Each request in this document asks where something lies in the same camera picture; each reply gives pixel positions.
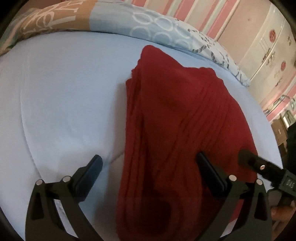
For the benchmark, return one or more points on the person's right hand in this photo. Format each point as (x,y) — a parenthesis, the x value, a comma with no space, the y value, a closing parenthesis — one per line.
(283,214)

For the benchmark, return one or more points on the dark red knit sweater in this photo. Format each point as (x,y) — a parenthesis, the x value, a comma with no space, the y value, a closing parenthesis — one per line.
(173,113)

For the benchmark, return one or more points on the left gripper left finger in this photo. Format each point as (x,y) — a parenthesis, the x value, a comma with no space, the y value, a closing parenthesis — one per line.
(43,221)

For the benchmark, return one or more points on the wooden drawer cabinet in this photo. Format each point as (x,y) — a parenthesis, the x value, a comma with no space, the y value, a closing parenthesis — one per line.
(280,130)

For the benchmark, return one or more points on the white ornate wardrobe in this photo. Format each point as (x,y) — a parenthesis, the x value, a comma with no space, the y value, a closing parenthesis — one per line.
(269,62)

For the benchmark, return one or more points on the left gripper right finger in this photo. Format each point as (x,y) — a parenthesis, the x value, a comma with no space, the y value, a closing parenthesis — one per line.
(254,220)

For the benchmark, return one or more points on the patterned folded duvet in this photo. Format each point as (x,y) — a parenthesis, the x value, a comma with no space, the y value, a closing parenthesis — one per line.
(118,17)

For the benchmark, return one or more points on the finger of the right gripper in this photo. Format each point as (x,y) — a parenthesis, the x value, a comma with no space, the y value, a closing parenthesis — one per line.
(266,169)

